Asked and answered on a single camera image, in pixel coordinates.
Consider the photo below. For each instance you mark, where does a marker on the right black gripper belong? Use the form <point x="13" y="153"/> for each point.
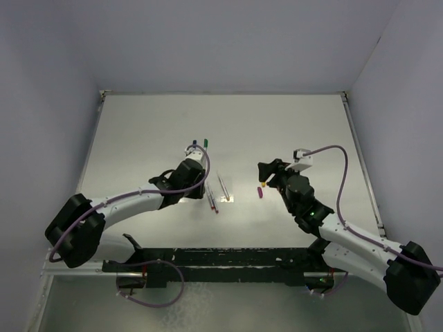
<point x="274" y="167"/>

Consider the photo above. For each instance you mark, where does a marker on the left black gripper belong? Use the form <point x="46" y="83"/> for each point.
<point x="198" y="193"/>

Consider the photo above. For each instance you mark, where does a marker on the yellow pen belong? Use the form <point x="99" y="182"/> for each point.
<point x="226" y="192"/>

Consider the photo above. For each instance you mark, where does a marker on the magenta pen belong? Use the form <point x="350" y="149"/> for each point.
<point x="213" y="201"/>

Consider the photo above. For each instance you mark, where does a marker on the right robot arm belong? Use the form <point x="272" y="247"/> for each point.
<point x="402" y="271"/>

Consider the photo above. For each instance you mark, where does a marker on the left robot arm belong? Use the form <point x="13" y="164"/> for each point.
<point x="76" y="231"/>

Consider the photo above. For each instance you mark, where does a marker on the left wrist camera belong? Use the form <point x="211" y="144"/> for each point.
<point x="194" y="153"/>

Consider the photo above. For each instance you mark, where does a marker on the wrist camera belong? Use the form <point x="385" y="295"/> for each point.
<point x="194" y="153"/>
<point x="301" y="160"/>

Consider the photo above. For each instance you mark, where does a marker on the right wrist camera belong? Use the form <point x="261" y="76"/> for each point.
<point x="301" y="160"/>

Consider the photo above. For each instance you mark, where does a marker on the aluminium rail frame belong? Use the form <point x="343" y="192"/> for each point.
<point x="93" y="268"/>

